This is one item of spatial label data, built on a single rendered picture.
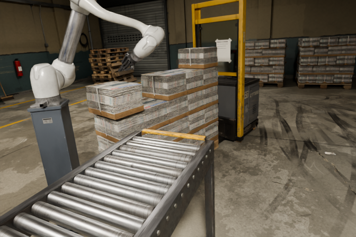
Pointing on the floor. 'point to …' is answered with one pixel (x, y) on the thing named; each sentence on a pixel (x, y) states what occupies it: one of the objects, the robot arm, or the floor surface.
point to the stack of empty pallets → (104, 63)
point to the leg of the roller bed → (209, 189)
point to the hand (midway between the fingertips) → (122, 69)
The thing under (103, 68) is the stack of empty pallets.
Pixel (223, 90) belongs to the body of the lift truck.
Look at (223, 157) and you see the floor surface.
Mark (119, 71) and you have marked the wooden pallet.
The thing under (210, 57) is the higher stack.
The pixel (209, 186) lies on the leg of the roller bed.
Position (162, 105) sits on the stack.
